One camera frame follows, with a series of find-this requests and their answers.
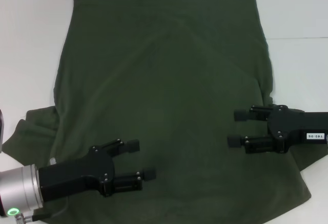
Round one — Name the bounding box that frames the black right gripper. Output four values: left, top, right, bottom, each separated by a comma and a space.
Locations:
227, 105, 328, 155

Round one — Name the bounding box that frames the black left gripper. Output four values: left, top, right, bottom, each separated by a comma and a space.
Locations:
37, 137, 157, 205

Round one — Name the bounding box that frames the dark green shirt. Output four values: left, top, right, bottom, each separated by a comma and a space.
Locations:
2, 0, 313, 224

